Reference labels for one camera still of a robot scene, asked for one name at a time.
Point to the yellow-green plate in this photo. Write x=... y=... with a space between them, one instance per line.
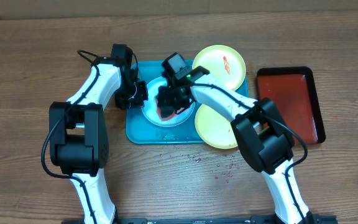
x=214 y=129
x=225 y=63

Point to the teal plastic tray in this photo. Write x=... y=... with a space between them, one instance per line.
x=141 y=131

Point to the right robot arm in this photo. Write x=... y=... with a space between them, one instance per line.
x=263 y=139

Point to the red and grey sponge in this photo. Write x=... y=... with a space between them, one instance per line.
x=166 y=113

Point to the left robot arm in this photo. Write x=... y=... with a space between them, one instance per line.
x=77 y=144

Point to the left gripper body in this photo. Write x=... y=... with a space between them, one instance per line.
x=131 y=94

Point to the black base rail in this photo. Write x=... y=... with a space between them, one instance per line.
x=256 y=219

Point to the light blue plate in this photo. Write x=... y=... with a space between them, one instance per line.
x=152 y=112

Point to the black and red tray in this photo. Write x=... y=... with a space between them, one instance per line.
x=293 y=91

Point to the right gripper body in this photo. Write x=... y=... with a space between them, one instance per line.
x=169 y=100

